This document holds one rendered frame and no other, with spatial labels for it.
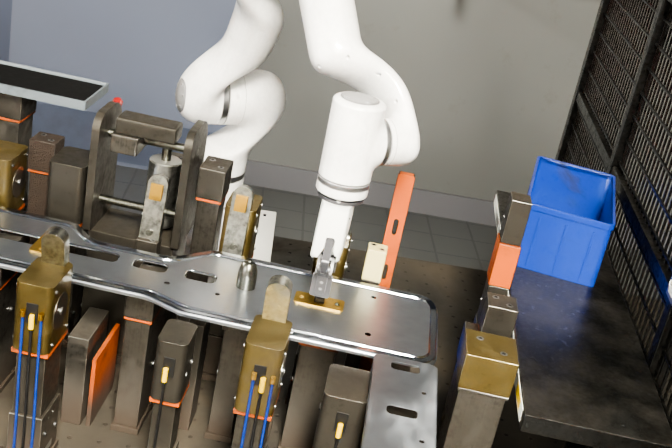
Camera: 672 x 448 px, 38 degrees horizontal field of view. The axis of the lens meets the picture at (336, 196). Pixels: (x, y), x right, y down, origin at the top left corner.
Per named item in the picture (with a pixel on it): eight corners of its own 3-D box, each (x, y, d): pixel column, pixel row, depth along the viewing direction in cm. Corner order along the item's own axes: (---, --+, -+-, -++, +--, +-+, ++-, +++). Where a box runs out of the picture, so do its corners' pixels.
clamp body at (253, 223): (195, 379, 189) (222, 204, 175) (208, 351, 199) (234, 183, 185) (228, 387, 189) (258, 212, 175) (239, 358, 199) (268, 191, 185)
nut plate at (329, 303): (292, 302, 162) (294, 295, 161) (296, 291, 165) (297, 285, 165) (342, 312, 162) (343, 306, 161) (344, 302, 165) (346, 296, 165)
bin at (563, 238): (508, 264, 185) (525, 202, 180) (522, 210, 212) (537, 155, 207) (595, 289, 182) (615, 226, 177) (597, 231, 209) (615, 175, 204)
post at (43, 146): (15, 326, 194) (29, 138, 179) (25, 314, 199) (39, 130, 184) (40, 331, 194) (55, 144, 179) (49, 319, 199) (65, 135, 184)
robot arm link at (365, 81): (374, 11, 170) (406, 174, 160) (289, 4, 163) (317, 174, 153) (398, -16, 162) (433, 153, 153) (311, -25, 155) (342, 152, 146)
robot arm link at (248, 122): (184, 158, 218) (197, 58, 208) (262, 158, 226) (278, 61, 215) (198, 184, 209) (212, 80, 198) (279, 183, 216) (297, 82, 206)
